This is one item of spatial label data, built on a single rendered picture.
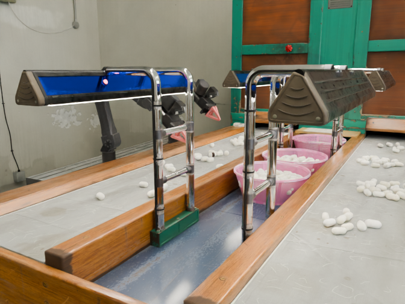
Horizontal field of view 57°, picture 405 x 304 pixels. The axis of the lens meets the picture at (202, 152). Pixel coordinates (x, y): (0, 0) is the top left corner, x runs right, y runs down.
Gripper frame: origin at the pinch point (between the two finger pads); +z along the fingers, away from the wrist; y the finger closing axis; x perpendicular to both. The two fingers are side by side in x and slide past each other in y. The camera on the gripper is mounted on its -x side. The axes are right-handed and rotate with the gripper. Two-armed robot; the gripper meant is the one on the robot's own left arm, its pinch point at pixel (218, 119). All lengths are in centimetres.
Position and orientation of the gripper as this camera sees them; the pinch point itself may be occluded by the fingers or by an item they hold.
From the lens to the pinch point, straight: 199.8
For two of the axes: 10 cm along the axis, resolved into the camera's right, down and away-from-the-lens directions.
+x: -5.6, 6.8, 4.7
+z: 6.6, 7.1, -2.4
